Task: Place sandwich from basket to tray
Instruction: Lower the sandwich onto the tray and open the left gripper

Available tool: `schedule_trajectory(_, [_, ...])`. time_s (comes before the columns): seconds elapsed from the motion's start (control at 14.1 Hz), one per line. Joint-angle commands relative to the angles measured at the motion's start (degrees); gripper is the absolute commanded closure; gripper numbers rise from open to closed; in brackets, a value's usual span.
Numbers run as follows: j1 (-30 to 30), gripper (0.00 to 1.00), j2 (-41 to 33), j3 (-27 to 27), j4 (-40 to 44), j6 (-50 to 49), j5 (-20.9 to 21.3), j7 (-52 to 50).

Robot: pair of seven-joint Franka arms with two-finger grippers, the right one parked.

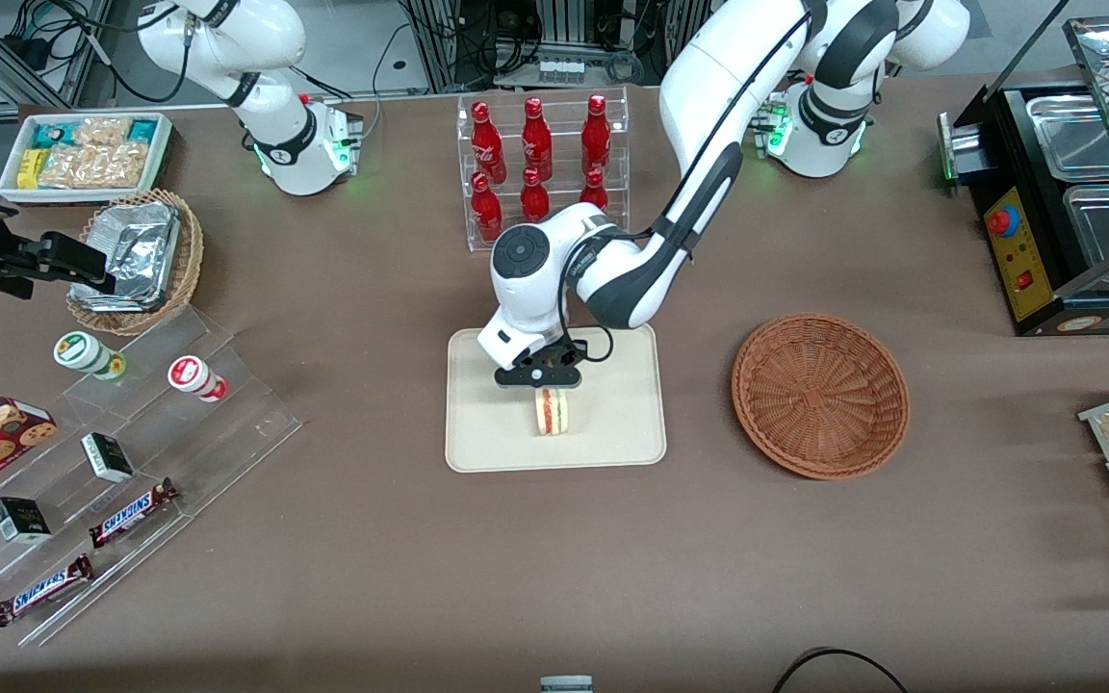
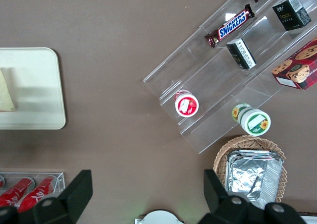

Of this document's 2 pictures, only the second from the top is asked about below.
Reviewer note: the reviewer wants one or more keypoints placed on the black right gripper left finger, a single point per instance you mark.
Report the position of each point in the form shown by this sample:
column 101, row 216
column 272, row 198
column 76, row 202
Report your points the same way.
column 79, row 189

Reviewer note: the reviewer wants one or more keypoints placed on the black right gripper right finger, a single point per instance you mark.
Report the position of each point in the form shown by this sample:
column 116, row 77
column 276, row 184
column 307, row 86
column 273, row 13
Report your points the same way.
column 216, row 191

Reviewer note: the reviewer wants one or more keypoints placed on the triangle sandwich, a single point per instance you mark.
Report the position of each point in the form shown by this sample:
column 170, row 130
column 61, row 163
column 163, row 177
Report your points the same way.
column 6, row 95

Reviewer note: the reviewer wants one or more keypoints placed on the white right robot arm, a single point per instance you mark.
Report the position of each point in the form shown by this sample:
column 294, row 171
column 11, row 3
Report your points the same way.
column 159, row 217

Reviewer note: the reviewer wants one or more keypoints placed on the light tan wicker basket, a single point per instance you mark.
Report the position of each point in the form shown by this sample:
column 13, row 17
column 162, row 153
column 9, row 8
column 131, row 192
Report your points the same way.
column 223, row 157

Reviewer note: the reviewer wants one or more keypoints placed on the cream rectangular tray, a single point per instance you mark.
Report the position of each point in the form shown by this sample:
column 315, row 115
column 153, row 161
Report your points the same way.
column 37, row 90

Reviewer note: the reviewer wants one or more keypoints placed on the clear acrylic bottle rack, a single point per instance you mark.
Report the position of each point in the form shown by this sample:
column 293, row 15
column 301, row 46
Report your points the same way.
column 62, row 182

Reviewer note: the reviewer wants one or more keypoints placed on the stack of foil trays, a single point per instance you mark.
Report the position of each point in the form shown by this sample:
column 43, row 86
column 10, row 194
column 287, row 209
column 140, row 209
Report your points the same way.
column 250, row 177

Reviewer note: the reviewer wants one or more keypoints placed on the red cola bottle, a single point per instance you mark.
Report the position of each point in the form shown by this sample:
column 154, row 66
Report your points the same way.
column 37, row 194
column 1, row 182
column 12, row 194

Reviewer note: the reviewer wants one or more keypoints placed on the green sunflower lid cup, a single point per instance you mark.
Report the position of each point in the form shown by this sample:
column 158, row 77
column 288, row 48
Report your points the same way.
column 253, row 121

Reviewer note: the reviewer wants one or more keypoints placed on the red lid yogurt cup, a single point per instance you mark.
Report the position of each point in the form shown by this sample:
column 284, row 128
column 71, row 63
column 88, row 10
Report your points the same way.
column 187, row 105

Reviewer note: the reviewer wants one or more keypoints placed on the white rectangular snack bin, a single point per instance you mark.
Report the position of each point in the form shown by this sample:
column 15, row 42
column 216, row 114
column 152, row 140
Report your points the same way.
column 310, row 220

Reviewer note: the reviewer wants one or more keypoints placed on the clear acrylic stepped display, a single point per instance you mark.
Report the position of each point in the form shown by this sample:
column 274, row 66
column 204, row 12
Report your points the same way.
column 218, row 85

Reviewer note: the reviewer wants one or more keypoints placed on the small black carton box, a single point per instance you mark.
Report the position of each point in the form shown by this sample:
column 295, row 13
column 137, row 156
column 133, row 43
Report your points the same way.
column 241, row 54
column 292, row 13

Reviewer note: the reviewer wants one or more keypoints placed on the red plaid cookie box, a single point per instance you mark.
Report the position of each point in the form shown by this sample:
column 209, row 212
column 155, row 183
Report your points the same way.
column 299, row 68

